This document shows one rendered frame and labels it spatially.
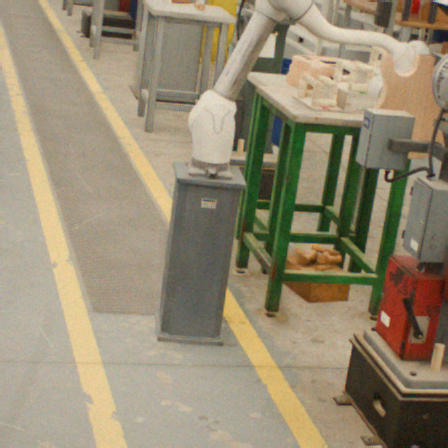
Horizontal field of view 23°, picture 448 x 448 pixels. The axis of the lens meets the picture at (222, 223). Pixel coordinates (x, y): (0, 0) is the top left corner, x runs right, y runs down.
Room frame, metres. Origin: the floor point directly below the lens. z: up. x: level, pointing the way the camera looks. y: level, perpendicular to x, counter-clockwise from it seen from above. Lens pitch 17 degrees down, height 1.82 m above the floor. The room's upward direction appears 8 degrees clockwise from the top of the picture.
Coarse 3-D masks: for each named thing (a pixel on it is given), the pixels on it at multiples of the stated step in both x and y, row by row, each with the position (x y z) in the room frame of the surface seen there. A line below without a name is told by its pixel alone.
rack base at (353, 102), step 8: (328, 88) 4.99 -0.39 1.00; (344, 88) 4.89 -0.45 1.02; (328, 96) 4.98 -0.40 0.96; (344, 96) 4.81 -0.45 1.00; (352, 96) 4.80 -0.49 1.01; (360, 96) 4.81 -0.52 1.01; (368, 96) 4.82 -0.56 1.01; (336, 104) 4.87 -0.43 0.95; (344, 104) 4.79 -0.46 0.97; (352, 104) 4.80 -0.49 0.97; (360, 104) 4.81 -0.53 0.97; (368, 104) 4.82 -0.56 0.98; (344, 112) 4.79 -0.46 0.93; (352, 112) 4.80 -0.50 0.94; (360, 112) 4.81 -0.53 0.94
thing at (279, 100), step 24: (264, 96) 5.05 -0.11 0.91; (288, 96) 5.02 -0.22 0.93; (288, 120) 4.72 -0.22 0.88; (312, 120) 4.62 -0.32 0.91; (336, 120) 4.64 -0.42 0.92; (360, 120) 4.68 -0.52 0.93; (264, 240) 5.17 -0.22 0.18; (312, 240) 5.24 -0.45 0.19; (336, 240) 5.27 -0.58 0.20; (264, 264) 4.75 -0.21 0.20; (360, 264) 4.97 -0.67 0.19
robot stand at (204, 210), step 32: (192, 192) 4.20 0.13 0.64; (224, 192) 4.22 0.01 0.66; (192, 224) 4.21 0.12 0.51; (224, 224) 4.22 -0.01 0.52; (192, 256) 4.21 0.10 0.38; (224, 256) 4.23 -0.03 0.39; (192, 288) 4.21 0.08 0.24; (224, 288) 4.25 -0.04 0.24; (160, 320) 4.29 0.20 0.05; (192, 320) 4.21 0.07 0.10
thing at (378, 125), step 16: (368, 112) 3.89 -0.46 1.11; (384, 112) 3.89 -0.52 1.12; (400, 112) 3.93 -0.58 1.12; (368, 128) 3.86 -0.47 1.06; (384, 128) 3.85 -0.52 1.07; (400, 128) 3.87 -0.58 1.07; (368, 144) 3.84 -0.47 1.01; (384, 144) 3.86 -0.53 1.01; (368, 160) 3.84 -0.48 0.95; (384, 160) 3.86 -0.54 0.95; (400, 160) 3.87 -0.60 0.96; (384, 176) 3.92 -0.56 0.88; (400, 176) 3.86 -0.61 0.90
